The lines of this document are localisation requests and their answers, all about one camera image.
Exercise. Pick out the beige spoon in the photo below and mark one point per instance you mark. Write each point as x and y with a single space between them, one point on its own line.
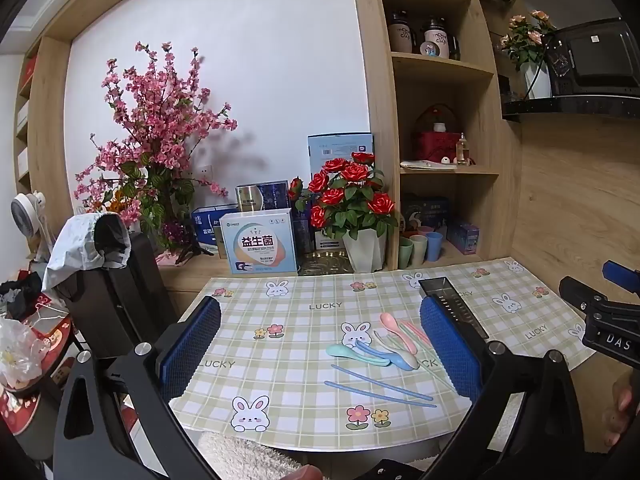
400 349

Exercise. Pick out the red gift bag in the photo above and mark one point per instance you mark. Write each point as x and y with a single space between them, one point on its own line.
15 412

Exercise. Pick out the silver and blue box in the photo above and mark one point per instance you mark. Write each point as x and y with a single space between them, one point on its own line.
260 195

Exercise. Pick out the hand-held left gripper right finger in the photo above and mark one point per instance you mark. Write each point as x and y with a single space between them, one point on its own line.
450 345

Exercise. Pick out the low blue box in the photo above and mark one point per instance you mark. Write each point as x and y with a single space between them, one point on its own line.
207 220

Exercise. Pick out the beige cup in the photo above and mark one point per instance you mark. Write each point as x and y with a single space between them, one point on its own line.
419 250

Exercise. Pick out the pink cup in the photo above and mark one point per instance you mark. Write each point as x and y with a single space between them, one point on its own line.
425 230

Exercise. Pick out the white wall socket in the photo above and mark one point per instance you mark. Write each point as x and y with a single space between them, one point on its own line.
202 172

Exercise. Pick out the checked rabbit table mat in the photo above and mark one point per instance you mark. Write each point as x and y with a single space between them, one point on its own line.
300 340

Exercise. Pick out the blue chopstick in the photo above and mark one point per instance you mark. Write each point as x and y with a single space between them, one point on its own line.
380 395
380 382

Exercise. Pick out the peach rose bouquet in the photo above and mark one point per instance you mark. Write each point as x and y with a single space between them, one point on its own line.
525 35

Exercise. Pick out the small black tripod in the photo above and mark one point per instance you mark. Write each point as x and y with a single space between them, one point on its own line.
192 250

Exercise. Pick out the clear plastic bag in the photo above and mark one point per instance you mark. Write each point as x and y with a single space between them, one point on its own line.
17 355

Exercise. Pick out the green cup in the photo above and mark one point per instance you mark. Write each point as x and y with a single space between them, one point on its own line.
405 254

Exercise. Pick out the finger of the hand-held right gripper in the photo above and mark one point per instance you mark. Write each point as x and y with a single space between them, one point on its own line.
622 272
577 292

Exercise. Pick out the black chair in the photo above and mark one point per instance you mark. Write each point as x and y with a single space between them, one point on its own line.
120 300

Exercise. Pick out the blue illustrated box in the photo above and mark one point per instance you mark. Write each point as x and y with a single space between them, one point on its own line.
437 215

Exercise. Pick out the blue spoon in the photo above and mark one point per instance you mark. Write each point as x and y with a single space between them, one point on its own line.
405 362

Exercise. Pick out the purple box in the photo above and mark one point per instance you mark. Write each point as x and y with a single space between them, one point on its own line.
462 237

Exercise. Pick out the white fluffy rug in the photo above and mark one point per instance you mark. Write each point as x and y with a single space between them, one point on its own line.
235 452

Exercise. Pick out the tall light blue box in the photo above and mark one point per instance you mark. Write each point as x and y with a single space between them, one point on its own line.
335 147

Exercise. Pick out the white and blue supplement box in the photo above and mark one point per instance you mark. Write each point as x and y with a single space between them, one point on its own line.
255 245

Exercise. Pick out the white desk fan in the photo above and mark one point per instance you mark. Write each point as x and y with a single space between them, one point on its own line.
27 212

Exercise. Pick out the glass perfume bottle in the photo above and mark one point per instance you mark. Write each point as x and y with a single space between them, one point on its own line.
464 151

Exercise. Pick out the person's left hand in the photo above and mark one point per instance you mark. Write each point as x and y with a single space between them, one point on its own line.
300 475

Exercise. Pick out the stainless steel utensil tray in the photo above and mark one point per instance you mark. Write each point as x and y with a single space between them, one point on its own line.
465 317

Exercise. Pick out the dark illustrated box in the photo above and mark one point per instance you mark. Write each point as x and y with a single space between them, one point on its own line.
414 212

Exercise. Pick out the teal spoon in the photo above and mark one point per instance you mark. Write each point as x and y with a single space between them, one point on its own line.
340 351

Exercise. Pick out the dark blue box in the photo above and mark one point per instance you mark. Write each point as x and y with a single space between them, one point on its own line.
302 232

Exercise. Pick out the pink spoon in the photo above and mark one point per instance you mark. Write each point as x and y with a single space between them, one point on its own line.
386 319

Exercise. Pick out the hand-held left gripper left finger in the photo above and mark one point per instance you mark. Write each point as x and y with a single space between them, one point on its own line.
192 345

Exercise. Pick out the black microwave oven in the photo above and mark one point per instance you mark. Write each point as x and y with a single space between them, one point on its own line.
595 55

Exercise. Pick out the pink blossom artificial tree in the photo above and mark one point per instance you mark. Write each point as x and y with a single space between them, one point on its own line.
150 110

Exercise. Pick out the grey cloth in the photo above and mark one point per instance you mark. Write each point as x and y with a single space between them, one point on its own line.
75 245

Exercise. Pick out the wooden shelf unit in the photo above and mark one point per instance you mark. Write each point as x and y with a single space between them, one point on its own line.
377 110

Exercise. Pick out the pink chopstick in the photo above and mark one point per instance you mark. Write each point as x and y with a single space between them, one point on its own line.
412 331
417 330

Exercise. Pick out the red rose bouquet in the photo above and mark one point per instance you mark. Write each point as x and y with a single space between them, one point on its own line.
345 195

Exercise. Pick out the tall white vase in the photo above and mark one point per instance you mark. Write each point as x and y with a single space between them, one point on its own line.
537 82

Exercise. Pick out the small snow globe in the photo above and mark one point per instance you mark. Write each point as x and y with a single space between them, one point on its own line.
429 50

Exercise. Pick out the person's right hand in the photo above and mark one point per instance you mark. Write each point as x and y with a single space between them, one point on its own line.
622 410

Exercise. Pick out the red basket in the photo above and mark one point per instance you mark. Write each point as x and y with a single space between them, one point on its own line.
432 145

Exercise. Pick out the white faceted vase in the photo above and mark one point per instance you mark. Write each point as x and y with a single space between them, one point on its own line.
365 252

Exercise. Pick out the black stone shelf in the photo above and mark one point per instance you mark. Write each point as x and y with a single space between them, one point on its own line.
550 107

